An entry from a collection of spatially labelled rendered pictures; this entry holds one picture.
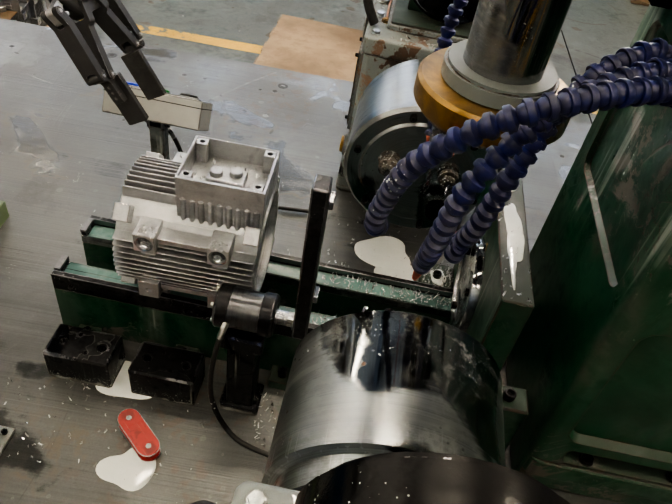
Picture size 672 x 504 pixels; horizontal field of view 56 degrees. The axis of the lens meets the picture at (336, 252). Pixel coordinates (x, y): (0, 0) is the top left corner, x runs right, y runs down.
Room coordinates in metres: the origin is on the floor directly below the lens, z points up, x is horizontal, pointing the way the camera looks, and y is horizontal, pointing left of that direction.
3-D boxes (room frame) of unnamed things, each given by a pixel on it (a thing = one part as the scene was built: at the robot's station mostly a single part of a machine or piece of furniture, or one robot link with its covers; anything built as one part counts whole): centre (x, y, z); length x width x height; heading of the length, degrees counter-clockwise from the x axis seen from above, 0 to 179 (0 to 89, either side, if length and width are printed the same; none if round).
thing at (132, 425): (0.45, 0.23, 0.81); 0.09 x 0.03 x 0.02; 48
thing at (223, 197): (0.68, 0.16, 1.11); 0.12 x 0.11 x 0.07; 90
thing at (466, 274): (0.67, -0.20, 1.02); 0.15 x 0.02 x 0.15; 178
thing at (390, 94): (1.03, -0.11, 1.04); 0.37 x 0.25 x 0.25; 178
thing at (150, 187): (0.68, 0.20, 1.02); 0.20 x 0.19 x 0.19; 90
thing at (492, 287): (0.67, -0.26, 0.97); 0.30 x 0.11 x 0.34; 178
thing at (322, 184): (0.54, 0.03, 1.12); 0.04 x 0.03 x 0.26; 88
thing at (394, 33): (1.27, -0.12, 0.99); 0.35 x 0.31 x 0.37; 178
